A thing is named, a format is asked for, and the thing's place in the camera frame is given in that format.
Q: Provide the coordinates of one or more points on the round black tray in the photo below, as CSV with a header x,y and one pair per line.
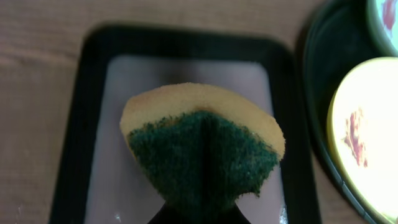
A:
x,y
338,39

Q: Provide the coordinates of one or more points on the green yellow sponge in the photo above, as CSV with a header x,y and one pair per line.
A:
x,y
201,146

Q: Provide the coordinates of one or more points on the mint green plate top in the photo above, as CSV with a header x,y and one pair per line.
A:
x,y
382,23

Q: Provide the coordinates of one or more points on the black rectangular tray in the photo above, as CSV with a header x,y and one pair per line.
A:
x,y
99,181

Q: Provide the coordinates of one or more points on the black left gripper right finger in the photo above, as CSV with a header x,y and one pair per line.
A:
x,y
236,217

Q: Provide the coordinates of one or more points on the yellow plate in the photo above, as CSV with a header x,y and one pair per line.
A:
x,y
361,130

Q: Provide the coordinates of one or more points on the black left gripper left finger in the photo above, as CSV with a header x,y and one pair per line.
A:
x,y
164,216

